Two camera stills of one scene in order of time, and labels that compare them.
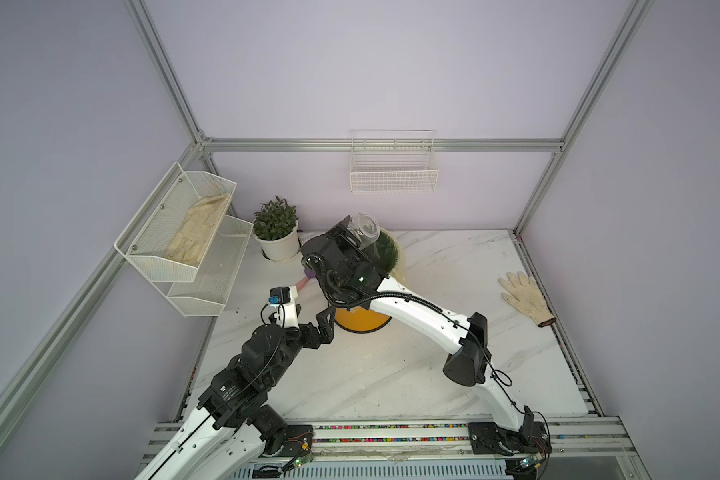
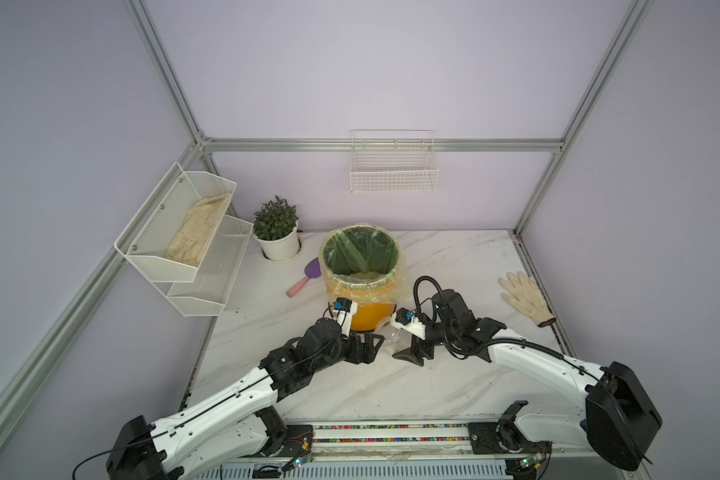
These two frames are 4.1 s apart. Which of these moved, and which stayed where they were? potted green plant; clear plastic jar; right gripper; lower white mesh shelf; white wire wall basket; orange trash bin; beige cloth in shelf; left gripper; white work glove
Moved: clear plastic jar; right gripper; left gripper
Stayed: orange trash bin; white wire wall basket; lower white mesh shelf; white work glove; beige cloth in shelf; potted green plant
